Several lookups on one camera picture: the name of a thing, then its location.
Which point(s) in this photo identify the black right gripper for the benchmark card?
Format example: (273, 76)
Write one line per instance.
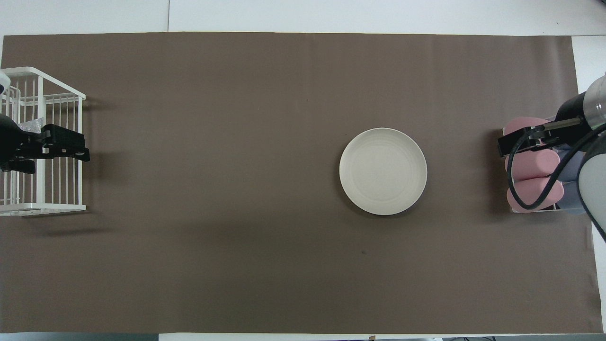
(570, 111)

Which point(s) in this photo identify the brown table mat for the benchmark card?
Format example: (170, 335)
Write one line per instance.
(236, 189)

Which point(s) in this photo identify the cream round plate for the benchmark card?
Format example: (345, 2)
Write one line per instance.
(382, 171)

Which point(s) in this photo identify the blue plastic cup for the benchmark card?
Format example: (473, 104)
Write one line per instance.
(570, 196)
(570, 168)

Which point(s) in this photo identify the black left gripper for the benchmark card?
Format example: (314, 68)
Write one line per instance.
(14, 142)

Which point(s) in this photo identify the clear plastic bag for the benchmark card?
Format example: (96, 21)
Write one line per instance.
(32, 126)

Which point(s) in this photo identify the pink plastic cup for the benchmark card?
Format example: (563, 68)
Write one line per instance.
(530, 166)
(539, 192)
(518, 128)

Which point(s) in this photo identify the cup holder with wooden bar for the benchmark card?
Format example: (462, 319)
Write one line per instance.
(553, 206)

